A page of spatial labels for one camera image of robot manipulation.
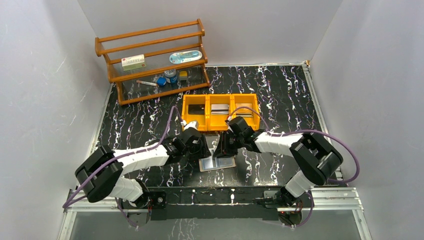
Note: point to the white tube stick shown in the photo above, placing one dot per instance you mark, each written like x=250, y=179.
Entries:
x=153, y=84

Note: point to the white medicine box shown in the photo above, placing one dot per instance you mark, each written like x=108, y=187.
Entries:
x=133, y=62

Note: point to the oval blue blister pack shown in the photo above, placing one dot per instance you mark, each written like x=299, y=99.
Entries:
x=185, y=56

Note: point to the gold credit card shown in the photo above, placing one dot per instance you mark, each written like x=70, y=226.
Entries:
x=245, y=110

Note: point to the black credit card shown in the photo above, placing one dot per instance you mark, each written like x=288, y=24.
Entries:
x=196, y=109

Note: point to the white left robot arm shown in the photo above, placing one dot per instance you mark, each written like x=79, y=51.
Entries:
x=102, y=174

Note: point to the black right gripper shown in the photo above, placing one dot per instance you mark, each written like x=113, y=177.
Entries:
x=222, y=145

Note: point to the wooden shelf rack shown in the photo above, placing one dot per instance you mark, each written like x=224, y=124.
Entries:
x=156, y=44

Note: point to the round silver tin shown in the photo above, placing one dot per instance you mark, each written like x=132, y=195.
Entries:
x=171, y=76

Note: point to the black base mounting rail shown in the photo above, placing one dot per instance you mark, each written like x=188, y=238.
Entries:
x=246, y=202

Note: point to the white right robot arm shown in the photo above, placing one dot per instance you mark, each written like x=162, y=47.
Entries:
x=316, y=157

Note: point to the blue small container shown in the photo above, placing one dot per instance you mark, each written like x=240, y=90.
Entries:
x=161, y=81

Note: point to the silver credit card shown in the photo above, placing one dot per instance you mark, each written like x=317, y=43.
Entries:
x=219, y=109

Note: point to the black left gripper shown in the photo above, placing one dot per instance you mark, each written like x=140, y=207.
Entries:
x=202, y=148

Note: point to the yellow small box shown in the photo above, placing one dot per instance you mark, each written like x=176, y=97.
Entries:
x=183, y=76

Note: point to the yellow three-compartment plastic bin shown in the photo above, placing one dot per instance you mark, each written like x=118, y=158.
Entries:
x=216, y=123

